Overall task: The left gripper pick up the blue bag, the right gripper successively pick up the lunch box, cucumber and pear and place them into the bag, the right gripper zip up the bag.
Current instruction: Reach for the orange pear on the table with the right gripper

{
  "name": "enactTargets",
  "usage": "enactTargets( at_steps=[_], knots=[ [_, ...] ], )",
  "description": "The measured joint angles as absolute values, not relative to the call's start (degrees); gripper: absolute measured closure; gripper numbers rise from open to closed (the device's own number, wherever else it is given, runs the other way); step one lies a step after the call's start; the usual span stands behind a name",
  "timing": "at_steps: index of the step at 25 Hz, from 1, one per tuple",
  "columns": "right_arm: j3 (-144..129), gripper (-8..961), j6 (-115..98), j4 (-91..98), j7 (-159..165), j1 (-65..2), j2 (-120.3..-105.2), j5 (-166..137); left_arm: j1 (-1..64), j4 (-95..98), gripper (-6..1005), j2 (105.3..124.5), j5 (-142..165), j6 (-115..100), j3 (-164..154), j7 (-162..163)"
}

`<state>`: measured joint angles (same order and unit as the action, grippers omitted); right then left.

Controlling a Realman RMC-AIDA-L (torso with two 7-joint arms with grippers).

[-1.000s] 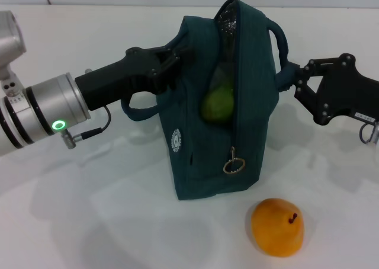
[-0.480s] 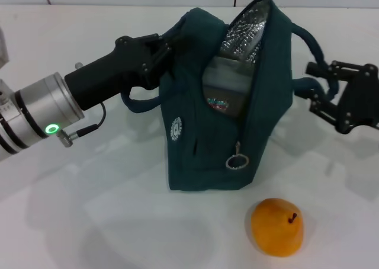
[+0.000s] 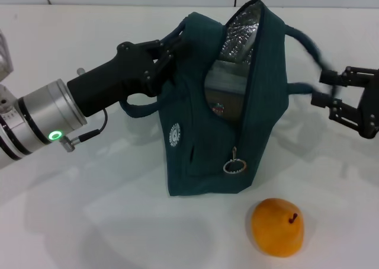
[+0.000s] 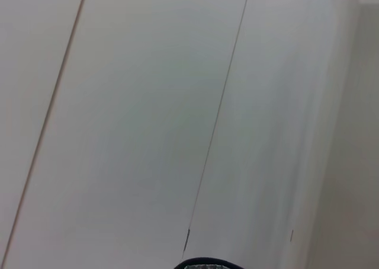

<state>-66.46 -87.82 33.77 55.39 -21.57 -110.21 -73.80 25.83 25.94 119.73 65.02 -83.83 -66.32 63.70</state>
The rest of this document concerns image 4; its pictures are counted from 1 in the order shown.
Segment teal fabric insulated bag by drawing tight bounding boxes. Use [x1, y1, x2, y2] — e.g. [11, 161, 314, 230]
[174, 257, 245, 269]

